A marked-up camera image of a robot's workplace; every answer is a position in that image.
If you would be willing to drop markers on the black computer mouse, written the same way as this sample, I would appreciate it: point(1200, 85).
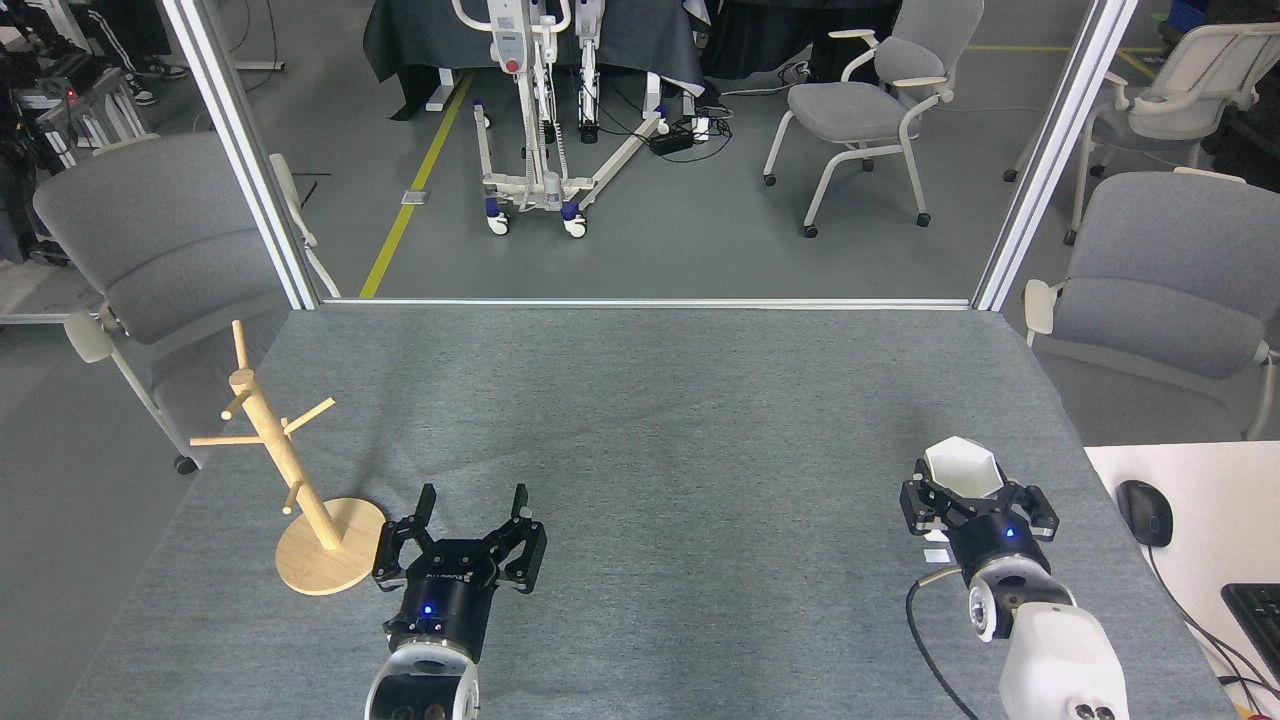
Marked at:
point(1146, 512)

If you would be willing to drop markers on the metal floor outlet plate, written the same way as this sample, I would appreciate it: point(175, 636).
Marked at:
point(415, 197)

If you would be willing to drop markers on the white stand on wheels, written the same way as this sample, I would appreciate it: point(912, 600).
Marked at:
point(520, 190)

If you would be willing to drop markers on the person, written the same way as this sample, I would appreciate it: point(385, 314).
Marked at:
point(120, 40)

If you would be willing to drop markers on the white hexagonal cup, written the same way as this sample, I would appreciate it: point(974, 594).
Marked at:
point(960, 465)

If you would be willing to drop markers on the black power strip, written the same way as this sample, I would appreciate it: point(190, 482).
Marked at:
point(672, 140)

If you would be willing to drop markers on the grey chair with white frame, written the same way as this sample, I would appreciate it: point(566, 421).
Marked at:
point(850, 105)
point(160, 240)
point(1180, 100)
point(1170, 280)

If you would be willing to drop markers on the black table cloth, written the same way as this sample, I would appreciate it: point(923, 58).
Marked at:
point(430, 40)

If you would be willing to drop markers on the silver frame post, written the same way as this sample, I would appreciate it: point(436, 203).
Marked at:
point(245, 160)
point(1050, 160)

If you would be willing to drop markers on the black keyboard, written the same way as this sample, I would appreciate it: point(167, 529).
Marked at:
point(1258, 625)

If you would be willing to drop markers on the white desk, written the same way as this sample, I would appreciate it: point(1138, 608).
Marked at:
point(1210, 500)

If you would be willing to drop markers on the small white tape marker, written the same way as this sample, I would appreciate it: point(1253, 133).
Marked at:
point(937, 556)

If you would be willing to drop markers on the dark equipment rack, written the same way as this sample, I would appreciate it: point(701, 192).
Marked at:
point(40, 120)

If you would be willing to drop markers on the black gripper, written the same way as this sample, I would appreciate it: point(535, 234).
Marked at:
point(440, 600)
point(995, 535)

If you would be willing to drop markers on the wooden cup rack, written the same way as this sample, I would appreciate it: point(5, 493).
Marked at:
point(320, 560)

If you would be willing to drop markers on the silver frame crossbar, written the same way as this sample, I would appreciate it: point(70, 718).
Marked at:
point(650, 303)

